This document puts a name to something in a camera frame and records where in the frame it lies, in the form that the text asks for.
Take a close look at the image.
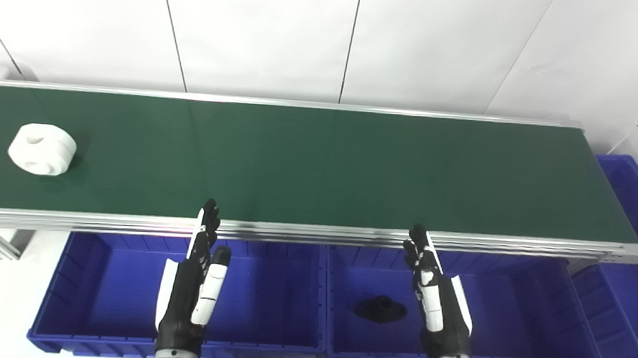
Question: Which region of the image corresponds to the green conveyor belt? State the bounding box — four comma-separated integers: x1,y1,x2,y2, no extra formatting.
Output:
0,85,638,248
0,78,638,269

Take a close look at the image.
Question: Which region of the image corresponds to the white round plastic part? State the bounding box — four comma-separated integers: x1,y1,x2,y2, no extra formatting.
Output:
7,122,79,178

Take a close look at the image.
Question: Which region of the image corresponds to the black plastic part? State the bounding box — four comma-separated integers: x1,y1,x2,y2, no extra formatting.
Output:
353,293,408,326

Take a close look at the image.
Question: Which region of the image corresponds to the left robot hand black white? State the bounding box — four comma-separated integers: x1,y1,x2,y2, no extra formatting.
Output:
153,195,236,356

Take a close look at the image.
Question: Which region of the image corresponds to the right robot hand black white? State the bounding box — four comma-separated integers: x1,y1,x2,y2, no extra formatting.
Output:
395,223,480,358

